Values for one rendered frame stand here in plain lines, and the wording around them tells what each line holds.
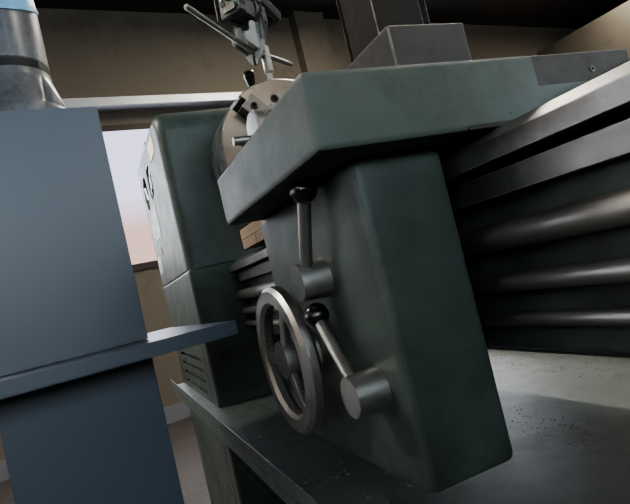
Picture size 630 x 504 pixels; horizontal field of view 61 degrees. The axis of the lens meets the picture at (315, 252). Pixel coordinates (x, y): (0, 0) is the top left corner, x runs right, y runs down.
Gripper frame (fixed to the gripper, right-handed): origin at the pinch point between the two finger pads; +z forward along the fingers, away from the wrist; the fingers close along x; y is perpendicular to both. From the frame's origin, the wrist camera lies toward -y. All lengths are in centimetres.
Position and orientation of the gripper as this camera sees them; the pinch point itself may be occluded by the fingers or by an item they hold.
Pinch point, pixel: (257, 60)
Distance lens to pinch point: 129.8
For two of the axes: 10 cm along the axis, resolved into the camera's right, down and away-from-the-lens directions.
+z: 1.9, 9.8, -0.6
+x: 8.0, -1.9, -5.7
